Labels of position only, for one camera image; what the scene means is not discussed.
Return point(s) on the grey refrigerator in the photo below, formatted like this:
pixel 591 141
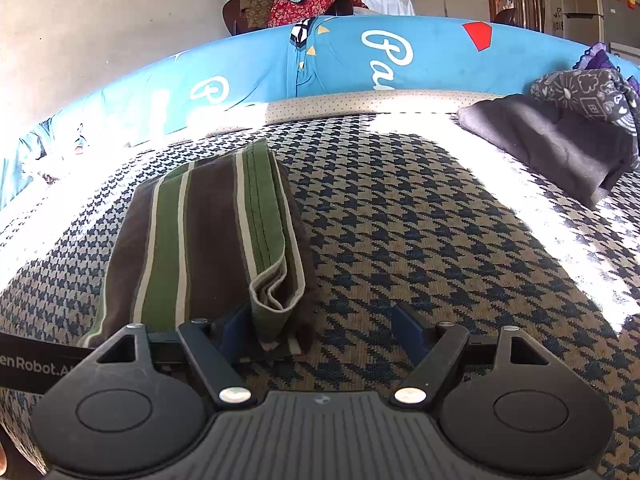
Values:
pixel 585 0

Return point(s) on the dark white-patterned cloth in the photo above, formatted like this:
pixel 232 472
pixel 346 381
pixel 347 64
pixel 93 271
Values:
pixel 585 92

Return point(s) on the blue printed bed sheet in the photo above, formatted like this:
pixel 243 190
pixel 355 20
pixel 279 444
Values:
pixel 250 70

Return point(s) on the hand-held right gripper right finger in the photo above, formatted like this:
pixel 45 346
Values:
pixel 407 331

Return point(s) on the purple floral cloth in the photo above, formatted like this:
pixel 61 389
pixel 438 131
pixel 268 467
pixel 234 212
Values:
pixel 600 57

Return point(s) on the white tablecloth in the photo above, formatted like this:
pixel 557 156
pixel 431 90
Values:
pixel 390 6

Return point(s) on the houndstooth blanket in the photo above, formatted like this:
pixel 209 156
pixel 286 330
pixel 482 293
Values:
pixel 425 235

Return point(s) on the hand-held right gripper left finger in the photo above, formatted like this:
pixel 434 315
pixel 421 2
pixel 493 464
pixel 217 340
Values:
pixel 234 332

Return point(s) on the dark wooden chair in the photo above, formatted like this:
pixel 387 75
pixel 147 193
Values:
pixel 231 17

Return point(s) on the brown patterned cloth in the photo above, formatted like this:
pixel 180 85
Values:
pixel 257 2

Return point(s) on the red floral cloth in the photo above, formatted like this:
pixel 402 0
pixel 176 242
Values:
pixel 315 2

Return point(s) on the green brown striped t-shirt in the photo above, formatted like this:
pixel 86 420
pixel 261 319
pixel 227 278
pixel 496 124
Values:
pixel 200 240

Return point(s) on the black folded cloth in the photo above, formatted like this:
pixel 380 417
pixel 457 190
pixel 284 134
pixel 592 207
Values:
pixel 550 140

